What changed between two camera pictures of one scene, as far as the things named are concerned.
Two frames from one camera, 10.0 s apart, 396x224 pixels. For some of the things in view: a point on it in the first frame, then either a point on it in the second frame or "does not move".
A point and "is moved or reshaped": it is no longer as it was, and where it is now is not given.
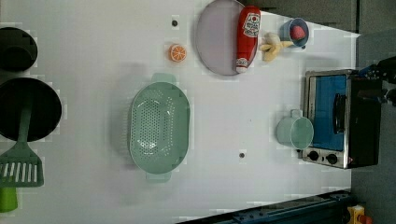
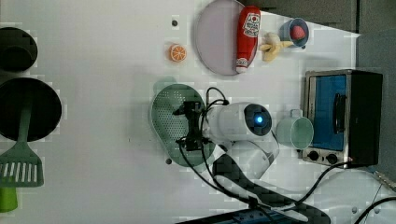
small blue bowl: (296, 31) does not move
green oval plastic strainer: (159, 128) is moved or reshaped
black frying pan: (45, 112) does not move
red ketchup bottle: (247, 37) does not move
